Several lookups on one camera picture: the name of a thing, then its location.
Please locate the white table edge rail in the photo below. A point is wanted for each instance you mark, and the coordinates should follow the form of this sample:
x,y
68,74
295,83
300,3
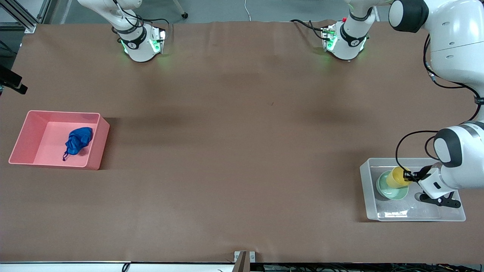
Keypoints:
x,y
75,267

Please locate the pink plastic box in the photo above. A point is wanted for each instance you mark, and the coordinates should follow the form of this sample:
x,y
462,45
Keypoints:
x,y
49,124

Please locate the mint green bowl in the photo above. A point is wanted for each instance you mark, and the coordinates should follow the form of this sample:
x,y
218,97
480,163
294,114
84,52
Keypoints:
x,y
385,190

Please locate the metal table edge bracket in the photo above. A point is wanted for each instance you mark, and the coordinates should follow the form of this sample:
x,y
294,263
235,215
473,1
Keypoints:
x,y
244,258

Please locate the blue cloth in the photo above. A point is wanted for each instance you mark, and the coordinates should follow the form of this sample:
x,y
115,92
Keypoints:
x,y
78,139

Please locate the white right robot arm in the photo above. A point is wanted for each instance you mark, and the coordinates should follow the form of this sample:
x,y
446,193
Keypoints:
x,y
138,47

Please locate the aluminium frame profile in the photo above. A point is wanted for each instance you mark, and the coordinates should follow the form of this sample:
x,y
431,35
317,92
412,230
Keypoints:
x,y
22,17

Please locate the black caster wheel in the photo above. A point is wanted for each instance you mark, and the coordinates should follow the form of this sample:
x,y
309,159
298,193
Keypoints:
x,y
185,15

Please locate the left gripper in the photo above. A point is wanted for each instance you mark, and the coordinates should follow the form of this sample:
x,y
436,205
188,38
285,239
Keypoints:
x,y
418,175

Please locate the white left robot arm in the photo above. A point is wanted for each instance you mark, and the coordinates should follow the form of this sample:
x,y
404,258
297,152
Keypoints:
x,y
453,37

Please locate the yellow plastic cup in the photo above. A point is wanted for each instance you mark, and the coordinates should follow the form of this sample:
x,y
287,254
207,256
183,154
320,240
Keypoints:
x,y
396,178

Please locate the clear plastic box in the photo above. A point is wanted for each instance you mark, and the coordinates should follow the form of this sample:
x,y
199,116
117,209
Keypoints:
x,y
397,209

